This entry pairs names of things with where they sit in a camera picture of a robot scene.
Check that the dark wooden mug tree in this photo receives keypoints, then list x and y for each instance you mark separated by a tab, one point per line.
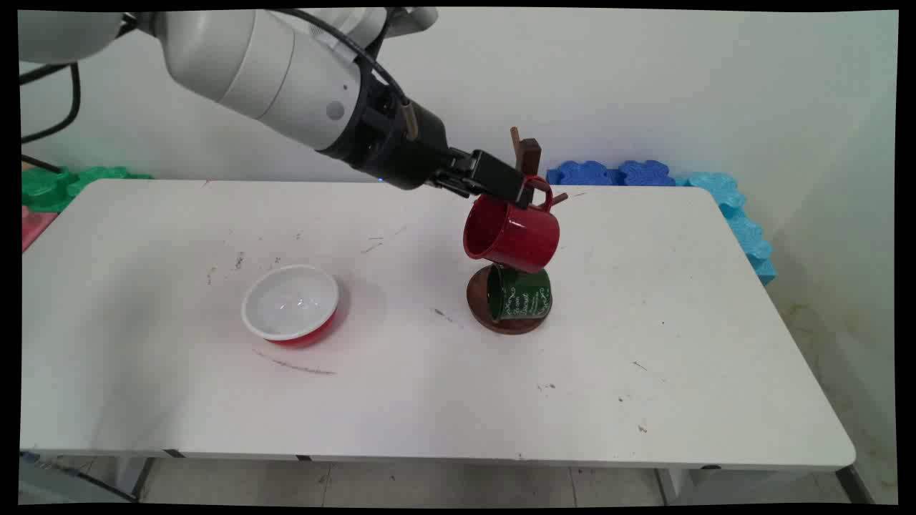
529	154

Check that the green foam floor tile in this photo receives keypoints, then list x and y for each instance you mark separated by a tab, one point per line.
71	184

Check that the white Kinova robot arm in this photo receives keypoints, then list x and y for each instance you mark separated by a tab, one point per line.
250	64

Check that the light blue foam floor tiles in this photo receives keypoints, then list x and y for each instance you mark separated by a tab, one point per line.
744	232

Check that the pink foam floor tile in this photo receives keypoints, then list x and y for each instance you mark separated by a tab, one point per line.
34	225

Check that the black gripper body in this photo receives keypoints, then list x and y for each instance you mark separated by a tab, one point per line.
401	146

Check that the brass cylinder on gripper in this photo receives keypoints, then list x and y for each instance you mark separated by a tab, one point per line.
410	120

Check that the dark blue foam floor tile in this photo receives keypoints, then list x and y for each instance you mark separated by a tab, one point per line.
583	173
647	174

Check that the red bowl with white inside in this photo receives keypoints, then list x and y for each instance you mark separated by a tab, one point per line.
290	304

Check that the green mug with white print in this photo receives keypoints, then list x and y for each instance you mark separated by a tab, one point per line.
522	297

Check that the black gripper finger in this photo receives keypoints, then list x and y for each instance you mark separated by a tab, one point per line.
458	186
501	177

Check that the red ceramic mug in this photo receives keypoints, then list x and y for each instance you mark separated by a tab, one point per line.
515	236

